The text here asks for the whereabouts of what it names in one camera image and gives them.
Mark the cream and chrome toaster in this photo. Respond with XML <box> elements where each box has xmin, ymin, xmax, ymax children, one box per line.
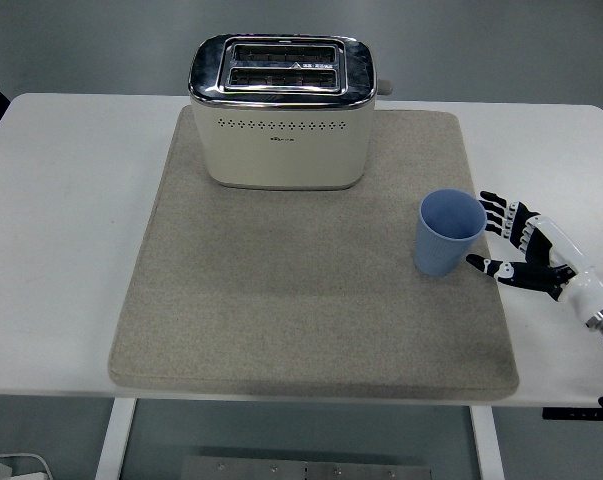
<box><xmin>186</xmin><ymin>33</ymin><xmax>395</xmax><ymax>192</ymax></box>

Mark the white table leg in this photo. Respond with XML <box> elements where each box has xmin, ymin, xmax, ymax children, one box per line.
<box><xmin>469</xmin><ymin>405</ymin><xmax>506</xmax><ymax>480</ymax></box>
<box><xmin>93</xmin><ymin>398</ymin><xmax>138</xmax><ymax>480</ymax></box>

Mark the white box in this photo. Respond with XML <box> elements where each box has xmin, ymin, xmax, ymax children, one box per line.
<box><xmin>0</xmin><ymin>452</ymin><xmax>52</xmax><ymax>480</ymax></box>

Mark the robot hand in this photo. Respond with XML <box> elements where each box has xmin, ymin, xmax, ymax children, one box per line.
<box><xmin>464</xmin><ymin>189</ymin><xmax>603</xmax><ymax>322</ymax></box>

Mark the blue ribbed plastic cup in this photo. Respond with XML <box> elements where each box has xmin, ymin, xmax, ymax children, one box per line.
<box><xmin>412</xmin><ymin>187</ymin><xmax>488</xmax><ymax>278</ymax></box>

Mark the beige felt mat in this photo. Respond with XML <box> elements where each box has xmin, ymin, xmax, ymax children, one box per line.
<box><xmin>106</xmin><ymin>108</ymin><xmax>521</xmax><ymax>401</ymax></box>

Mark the black table control panel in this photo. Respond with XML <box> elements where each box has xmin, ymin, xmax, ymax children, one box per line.
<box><xmin>541</xmin><ymin>407</ymin><xmax>603</xmax><ymax>421</ymax></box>

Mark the grey metal plate with screws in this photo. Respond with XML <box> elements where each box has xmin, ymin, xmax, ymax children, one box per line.
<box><xmin>179</xmin><ymin>454</ymin><xmax>433</xmax><ymax>480</ymax></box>

